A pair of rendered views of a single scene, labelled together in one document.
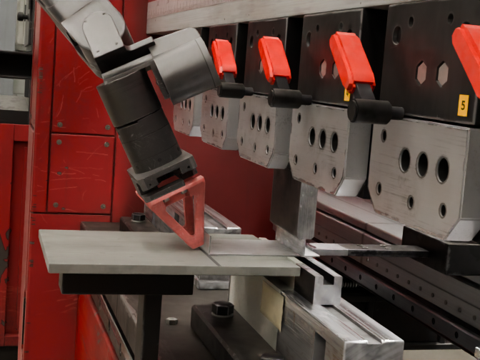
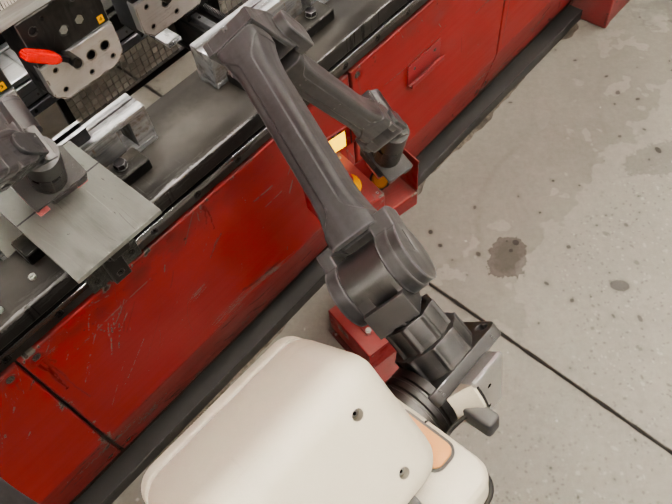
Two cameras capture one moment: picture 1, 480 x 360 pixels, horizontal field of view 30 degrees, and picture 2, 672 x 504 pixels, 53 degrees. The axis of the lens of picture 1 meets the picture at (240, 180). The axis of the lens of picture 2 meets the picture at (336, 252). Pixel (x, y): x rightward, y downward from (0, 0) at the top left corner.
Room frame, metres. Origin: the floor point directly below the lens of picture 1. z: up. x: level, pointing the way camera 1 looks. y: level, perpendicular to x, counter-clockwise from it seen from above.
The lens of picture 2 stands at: (0.92, 0.95, 1.89)
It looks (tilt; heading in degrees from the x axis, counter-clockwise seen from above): 57 degrees down; 244
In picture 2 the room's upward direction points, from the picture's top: 8 degrees counter-clockwise
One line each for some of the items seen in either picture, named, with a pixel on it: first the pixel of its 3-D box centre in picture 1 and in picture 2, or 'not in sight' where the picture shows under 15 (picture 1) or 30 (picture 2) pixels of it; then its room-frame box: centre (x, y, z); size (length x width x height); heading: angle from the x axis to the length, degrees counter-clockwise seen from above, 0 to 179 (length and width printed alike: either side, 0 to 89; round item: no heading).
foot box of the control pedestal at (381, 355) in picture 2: not in sight; (377, 330); (0.45, 0.19, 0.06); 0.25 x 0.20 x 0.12; 95
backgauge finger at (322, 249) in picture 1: (408, 243); not in sight; (1.07, -0.21, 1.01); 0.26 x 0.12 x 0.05; 106
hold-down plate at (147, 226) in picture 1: (146, 239); not in sight; (1.59, 0.16, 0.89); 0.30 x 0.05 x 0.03; 16
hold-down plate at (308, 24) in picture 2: not in sight; (282, 44); (0.43, -0.18, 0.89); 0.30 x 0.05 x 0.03; 16
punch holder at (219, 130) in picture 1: (245, 87); not in sight; (1.24, 0.00, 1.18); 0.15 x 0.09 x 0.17; 16
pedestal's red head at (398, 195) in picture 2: not in sight; (359, 181); (0.45, 0.16, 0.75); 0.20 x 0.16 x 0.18; 5
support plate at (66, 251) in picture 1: (163, 251); (74, 207); (0.98, 0.08, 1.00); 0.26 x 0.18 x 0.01; 106
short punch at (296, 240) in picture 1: (292, 207); not in sight; (1.03, -0.06, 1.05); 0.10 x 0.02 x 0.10; 16
